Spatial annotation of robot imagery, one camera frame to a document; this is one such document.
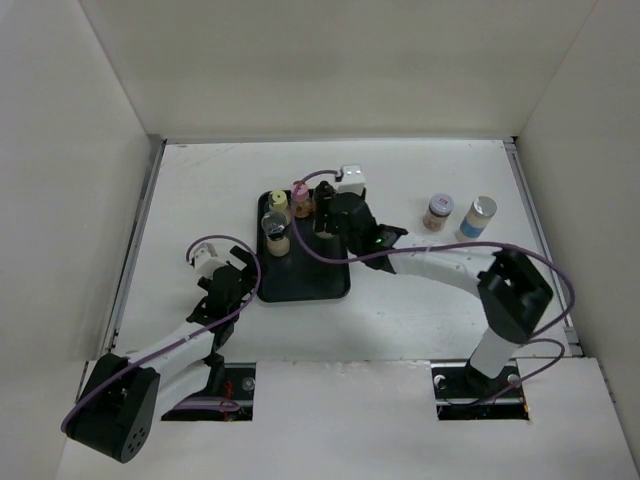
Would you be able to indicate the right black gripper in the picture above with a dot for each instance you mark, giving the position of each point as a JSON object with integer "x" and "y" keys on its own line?
{"x": 322, "y": 211}

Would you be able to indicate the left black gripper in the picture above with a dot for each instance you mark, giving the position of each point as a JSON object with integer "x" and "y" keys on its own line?
{"x": 245, "y": 258}

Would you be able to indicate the pink cap spice bottle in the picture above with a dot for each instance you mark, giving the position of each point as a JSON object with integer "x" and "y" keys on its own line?
{"x": 301, "y": 200}

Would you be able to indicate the grey cap pepper grinder bottle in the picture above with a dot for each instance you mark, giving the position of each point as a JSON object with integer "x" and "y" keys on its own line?
{"x": 274, "y": 225}

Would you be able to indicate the yellow cap spice bottle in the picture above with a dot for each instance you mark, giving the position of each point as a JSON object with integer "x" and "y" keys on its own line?
{"x": 278, "y": 201}

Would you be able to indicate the red label spice jar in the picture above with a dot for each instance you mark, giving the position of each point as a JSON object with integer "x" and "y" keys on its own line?
{"x": 439, "y": 209}

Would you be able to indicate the small black cap spice bottle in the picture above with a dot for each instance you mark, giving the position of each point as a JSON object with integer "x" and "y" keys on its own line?
{"x": 323, "y": 192}

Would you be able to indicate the black cap grinder bottle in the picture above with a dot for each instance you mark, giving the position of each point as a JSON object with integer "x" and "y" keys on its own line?
{"x": 327, "y": 235}

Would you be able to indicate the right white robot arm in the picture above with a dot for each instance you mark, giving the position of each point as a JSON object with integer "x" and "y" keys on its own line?
{"x": 513, "y": 293}

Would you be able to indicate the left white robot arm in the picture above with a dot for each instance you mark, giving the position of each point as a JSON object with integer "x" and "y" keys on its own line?
{"x": 115, "y": 411}

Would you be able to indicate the black rectangular plastic tray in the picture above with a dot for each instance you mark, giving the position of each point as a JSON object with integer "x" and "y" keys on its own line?
{"x": 296, "y": 276}

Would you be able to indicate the silver cap blue label bottle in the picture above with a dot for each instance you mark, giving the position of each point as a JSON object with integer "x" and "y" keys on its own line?
{"x": 480, "y": 213}

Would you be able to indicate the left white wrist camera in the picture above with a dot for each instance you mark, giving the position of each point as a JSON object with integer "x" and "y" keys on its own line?
{"x": 206, "y": 261}

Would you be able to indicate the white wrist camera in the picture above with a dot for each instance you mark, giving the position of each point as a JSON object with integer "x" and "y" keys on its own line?
{"x": 206, "y": 261}
{"x": 350, "y": 179}

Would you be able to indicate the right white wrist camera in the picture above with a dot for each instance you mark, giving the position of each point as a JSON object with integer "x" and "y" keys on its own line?
{"x": 350, "y": 179}

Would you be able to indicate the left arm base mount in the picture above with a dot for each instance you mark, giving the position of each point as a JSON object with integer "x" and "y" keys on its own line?
{"x": 208, "y": 390}

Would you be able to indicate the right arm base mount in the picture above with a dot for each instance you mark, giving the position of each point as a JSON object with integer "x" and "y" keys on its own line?
{"x": 461, "y": 395}

